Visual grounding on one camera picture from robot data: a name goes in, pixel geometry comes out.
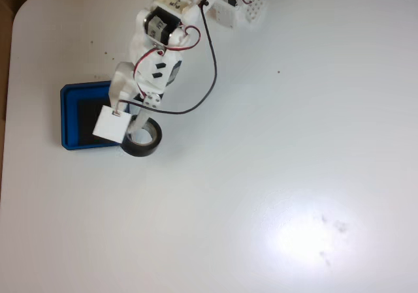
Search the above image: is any black camera cable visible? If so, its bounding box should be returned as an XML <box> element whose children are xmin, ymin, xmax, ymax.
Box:
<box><xmin>119</xmin><ymin>0</ymin><xmax>219</xmax><ymax>116</ymax></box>

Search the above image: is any black tape roll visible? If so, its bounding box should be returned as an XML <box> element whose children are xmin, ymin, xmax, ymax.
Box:
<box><xmin>120</xmin><ymin>117</ymin><xmax>163</xmax><ymax>159</ymax></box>

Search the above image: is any black foam pad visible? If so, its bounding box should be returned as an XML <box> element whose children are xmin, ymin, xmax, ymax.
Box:
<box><xmin>77</xmin><ymin>99</ymin><xmax>123</xmax><ymax>146</ymax></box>

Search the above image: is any blue square box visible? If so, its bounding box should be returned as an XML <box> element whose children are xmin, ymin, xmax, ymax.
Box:
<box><xmin>59</xmin><ymin>80</ymin><xmax>131</xmax><ymax>151</ymax></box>

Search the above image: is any red white servo cable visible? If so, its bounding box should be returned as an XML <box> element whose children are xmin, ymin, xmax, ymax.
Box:
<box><xmin>132</xmin><ymin>0</ymin><xmax>255</xmax><ymax>82</ymax></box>

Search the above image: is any white square camera box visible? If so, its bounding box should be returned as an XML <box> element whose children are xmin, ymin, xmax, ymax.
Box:
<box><xmin>92</xmin><ymin>105</ymin><xmax>133</xmax><ymax>144</ymax></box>

